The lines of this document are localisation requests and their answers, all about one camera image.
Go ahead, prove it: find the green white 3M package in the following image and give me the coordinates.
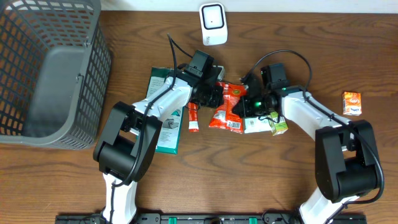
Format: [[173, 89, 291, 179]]
[[134, 67, 192, 154]]

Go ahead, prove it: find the grey plastic mesh basket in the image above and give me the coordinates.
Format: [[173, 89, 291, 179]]
[[1, 0, 111, 150]]

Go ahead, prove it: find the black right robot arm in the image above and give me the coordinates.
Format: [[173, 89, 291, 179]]
[[233, 63, 385, 223]]

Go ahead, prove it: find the red chocolate bar wrapper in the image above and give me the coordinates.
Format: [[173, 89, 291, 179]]
[[188, 103, 199, 132]]

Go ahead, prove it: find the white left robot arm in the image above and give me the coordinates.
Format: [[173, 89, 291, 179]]
[[93, 50, 224, 223]]

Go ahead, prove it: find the red snack bag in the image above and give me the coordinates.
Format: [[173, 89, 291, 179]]
[[209, 82, 246, 134]]

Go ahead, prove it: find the mint wet wipes pack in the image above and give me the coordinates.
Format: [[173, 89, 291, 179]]
[[243, 117, 271, 134]]

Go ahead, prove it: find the green tea drink carton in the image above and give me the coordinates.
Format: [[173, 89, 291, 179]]
[[268, 111, 289, 136]]

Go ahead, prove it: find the orange tissue pack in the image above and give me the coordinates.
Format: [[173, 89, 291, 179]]
[[342, 91, 362, 116]]

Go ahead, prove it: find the white barcode scanner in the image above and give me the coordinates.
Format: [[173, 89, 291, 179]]
[[199, 2, 228, 46]]

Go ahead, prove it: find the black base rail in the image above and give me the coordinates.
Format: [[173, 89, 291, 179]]
[[55, 212, 368, 224]]

